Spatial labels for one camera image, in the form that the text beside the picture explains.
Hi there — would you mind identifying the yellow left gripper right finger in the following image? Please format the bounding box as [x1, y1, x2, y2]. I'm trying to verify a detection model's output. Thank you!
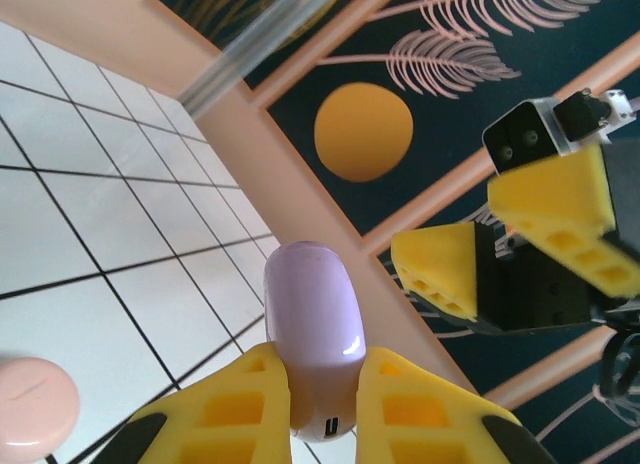
[355, 347, 559, 464]

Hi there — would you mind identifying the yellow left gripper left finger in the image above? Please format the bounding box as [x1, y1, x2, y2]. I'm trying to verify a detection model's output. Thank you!
[99, 342, 295, 464]

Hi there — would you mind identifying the purple earbud charging case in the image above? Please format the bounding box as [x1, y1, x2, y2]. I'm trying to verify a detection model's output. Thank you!
[263, 240, 368, 443]

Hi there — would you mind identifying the pink earbud charging case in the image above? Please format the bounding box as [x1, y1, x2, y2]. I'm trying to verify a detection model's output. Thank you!
[0, 356, 82, 449]

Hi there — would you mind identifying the pink circle gold grass panel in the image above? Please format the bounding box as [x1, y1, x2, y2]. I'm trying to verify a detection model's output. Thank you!
[144, 0, 374, 93]

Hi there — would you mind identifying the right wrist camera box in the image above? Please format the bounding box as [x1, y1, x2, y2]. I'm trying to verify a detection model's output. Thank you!
[481, 87, 632, 176]

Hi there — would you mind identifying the feather orange circle wall panel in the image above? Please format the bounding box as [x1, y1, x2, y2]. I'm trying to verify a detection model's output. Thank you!
[254, 0, 640, 258]

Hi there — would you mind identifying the aluminium corner post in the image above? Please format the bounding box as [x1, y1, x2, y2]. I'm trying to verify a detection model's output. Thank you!
[177, 0, 347, 119]

